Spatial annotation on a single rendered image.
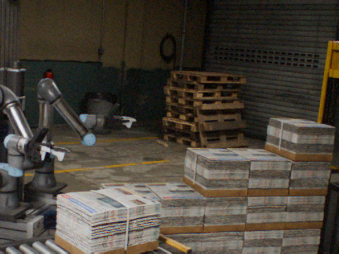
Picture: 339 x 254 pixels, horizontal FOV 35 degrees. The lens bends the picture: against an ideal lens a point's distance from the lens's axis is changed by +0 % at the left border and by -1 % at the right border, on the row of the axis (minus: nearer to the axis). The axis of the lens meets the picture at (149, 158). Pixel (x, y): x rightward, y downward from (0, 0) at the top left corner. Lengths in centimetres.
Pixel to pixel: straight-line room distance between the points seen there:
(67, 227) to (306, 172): 178
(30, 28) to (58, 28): 58
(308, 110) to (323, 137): 700
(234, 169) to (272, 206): 39
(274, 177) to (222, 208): 39
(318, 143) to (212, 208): 83
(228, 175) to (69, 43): 743
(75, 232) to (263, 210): 155
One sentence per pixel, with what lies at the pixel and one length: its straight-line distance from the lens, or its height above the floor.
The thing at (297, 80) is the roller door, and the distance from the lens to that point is 1077.
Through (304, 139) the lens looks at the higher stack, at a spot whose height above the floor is 120.
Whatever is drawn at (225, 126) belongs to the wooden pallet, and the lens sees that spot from 978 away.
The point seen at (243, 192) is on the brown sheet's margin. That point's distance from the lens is 342.
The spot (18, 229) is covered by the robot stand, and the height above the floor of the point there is 73.
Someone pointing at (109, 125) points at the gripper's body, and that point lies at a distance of 348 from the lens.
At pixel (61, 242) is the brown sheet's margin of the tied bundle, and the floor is 83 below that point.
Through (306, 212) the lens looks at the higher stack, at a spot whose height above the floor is 72.
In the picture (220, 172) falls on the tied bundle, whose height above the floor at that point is 99.
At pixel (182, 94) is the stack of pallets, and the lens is 972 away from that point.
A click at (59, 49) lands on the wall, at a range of 1033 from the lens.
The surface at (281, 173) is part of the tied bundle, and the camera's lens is 352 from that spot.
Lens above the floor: 171
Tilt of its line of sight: 12 degrees down
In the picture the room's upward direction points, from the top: 4 degrees clockwise
